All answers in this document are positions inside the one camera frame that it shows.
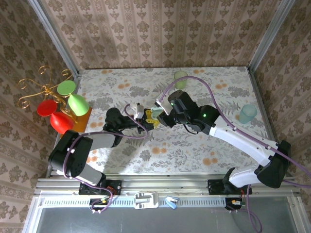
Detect floral tablecloth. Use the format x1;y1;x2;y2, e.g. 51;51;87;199
57;67;280;174

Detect gold wire glass rack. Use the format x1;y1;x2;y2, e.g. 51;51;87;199
17;65;81;124

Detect red wine glass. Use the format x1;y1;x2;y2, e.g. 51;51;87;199
36;99;75;134

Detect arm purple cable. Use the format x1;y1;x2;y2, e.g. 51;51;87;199
157;76;311;233
62;103;149;214

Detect connector wire bundle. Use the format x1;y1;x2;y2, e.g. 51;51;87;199
225;198;245;213
89;198;115;214

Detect green glass cup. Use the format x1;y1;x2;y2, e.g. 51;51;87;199
173;70;189;90

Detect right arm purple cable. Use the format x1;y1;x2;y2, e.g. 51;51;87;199
157;76;311;233

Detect orange wooden base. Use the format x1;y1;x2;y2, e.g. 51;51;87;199
59;106;93;141

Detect white slotted cable duct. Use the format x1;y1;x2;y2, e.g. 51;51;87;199
38;196;243;208

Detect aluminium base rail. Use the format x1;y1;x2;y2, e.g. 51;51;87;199
34;173;301;196

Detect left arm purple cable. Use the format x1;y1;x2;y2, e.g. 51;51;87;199
62;103;149;214

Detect grey metal panel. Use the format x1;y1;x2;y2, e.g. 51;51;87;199
24;206;299;233

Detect green wine glass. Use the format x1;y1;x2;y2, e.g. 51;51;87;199
56;80;89;117

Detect aluminium table side rail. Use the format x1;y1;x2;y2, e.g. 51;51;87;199
247;67;287;177

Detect blue glass cup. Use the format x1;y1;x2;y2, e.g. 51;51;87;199
239;104;258;124

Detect white plastic bracket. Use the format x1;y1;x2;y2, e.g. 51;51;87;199
134;191;159;209

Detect aluminium frame post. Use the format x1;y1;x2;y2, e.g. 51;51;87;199
248;0;296;73
27;0;80;79

